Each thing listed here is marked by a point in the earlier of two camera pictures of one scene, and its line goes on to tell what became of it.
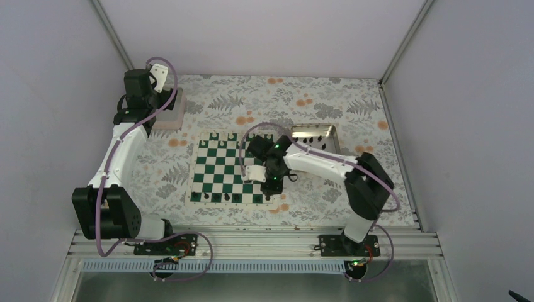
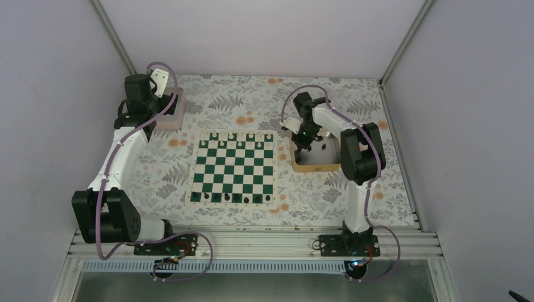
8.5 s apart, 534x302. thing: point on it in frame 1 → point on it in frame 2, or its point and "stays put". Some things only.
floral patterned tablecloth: (268, 104) stays put
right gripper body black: (278, 184) → (310, 131)
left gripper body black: (153, 102) stays put
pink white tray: (172, 119) stays put
